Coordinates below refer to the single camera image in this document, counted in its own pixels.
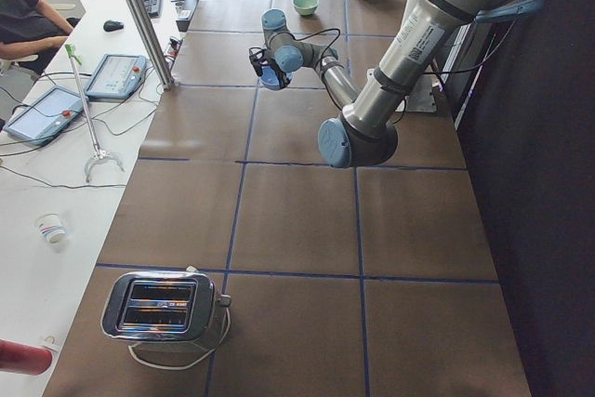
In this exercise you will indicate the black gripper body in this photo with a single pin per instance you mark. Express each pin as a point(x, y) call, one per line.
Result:
point(279, 77)

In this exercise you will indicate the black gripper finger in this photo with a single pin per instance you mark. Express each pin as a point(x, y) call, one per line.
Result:
point(282, 79)
point(258, 68)

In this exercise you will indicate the blue bowl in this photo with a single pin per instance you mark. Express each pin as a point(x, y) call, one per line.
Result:
point(270, 80)

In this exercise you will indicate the light green bowl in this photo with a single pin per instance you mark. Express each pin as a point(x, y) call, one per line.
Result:
point(305, 8)

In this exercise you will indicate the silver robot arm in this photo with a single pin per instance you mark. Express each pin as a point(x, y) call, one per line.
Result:
point(363, 133)

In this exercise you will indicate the far blue teach pendant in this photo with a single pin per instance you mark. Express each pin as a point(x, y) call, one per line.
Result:
point(116, 78)

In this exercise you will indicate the blue teach pendant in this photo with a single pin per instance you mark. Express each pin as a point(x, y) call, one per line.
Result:
point(116, 78)
point(46, 118)

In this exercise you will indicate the black computer mouse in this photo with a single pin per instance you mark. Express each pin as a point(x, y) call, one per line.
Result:
point(112, 26)

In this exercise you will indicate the reacher grabber tool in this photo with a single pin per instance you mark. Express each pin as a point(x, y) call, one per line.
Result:
point(100, 156)

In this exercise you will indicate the white side desk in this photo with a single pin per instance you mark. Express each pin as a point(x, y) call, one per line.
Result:
point(42, 284)

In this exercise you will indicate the near blue teach pendant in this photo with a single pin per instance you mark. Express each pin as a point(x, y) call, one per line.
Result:
point(46, 118)

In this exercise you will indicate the seated person in black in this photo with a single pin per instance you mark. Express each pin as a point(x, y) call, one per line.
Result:
point(33, 27)

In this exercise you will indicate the white paper cup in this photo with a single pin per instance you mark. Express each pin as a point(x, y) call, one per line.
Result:
point(51, 228)

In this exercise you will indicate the chrome two-slot toaster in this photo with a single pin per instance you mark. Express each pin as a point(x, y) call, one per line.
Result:
point(167, 311)

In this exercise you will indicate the red cylinder bottle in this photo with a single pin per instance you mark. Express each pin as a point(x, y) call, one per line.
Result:
point(24, 359)

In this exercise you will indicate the aluminium frame post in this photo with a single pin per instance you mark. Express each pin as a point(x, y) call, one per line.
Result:
point(150, 42)

